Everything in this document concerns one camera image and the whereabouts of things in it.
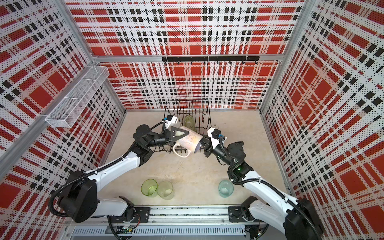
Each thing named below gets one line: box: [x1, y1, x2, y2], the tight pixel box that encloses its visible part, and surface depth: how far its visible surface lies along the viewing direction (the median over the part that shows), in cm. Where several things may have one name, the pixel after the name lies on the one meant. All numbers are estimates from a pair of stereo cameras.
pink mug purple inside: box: [173, 126, 204, 158], surface depth 64 cm
